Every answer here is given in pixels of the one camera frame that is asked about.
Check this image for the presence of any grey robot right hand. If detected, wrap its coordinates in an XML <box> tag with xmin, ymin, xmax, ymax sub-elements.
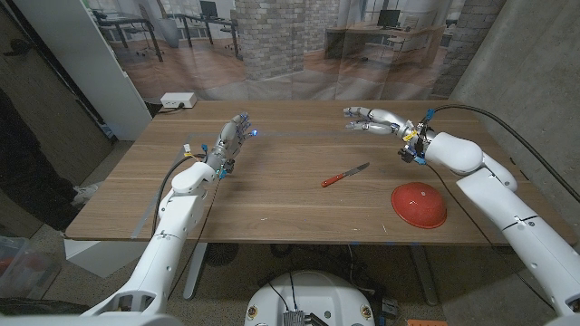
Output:
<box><xmin>343</xmin><ymin>106</ymin><xmax>430</xmax><ymax>165</ymax></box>

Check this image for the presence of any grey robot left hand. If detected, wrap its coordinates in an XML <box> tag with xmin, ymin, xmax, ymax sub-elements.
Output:
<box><xmin>206</xmin><ymin>111</ymin><xmax>259</xmax><ymax>180</ymax></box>

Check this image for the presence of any red handled knife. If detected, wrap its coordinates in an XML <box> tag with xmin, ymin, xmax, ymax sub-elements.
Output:
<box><xmin>321</xmin><ymin>161</ymin><xmax>371</xmax><ymax>188</ymax></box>

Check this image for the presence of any red dish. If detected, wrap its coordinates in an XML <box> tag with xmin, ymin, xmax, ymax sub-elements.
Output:
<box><xmin>391</xmin><ymin>181</ymin><xmax>448</xmax><ymax>230</ymax></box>

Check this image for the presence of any white power box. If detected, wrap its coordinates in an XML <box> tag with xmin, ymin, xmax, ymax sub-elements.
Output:
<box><xmin>159</xmin><ymin>91</ymin><xmax>198</xmax><ymax>110</ymax></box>

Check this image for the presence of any printed office backdrop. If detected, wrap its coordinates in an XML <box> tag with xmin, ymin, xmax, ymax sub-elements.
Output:
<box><xmin>85</xmin><ymin>0</ymin><xmax>507</xmax><ymax>101</ymax></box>

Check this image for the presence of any black round fan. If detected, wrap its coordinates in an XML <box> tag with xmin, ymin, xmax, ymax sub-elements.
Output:
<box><xmin>203</xmin><ymin>243</ymin><xmax>240</xmax><ymax>267</ymax></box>

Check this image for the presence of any white table leg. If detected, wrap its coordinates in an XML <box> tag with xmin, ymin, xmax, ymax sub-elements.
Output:
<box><xmin>410</xmin><ymin>244</ymin><xmax>440</xmax><ymax>307</ymax></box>
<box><xmin>182</xmin><ymin>242</ymin><xmax>209</xmax><ymax>301</ymax></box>

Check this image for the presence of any white partition panel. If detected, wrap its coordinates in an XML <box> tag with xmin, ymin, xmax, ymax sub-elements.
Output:
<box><xmin>13</xmin><ymin>0</ymin><xmax>153</xmax><ymax>141</ymax></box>

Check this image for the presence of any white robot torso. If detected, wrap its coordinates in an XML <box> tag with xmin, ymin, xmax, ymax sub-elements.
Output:
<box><xmin>244</xmin><ymin>270</ymin><xmax>376</xmax><ymax>326</ymax></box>

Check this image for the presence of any person in dark clothes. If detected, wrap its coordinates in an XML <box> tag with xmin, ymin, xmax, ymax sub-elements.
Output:
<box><xmin>0</xmin><ymin>88</ymin><xmax>99</xmax><ymax>232</ymax></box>

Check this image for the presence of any clear plastic bin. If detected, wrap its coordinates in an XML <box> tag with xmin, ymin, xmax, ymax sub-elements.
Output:
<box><xmin>0</xmin><ymin>235</ymin><xmax>63</xmax><ymax>300</ymax></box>

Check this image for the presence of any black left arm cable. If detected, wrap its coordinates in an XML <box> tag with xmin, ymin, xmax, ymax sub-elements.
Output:
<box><xmin>150</xmin><ymin>153</ymin><xmax>208</xmax><ymax>239</ymax></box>

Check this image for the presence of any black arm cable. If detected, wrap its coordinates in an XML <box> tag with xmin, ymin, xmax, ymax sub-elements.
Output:
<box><xmin>425</xmin><ymin>103</ymin><xmax>580</xmax><ymax>204</ymax></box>
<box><xmin>150</xmin><ymin>153</ymin><xmax>208</xmax><ymax>239</ymax></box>

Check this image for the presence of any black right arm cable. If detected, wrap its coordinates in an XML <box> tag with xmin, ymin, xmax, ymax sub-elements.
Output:
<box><xmin>425</xmin><ymin>103</ymin><xmax>580</xmax><ymax>204</ymax></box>

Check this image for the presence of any black door handle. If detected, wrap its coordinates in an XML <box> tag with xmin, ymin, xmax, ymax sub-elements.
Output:
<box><xmin>3</xmin><ymin>38</ymin><xmax>33</xmax><ymax>58</ymax></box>

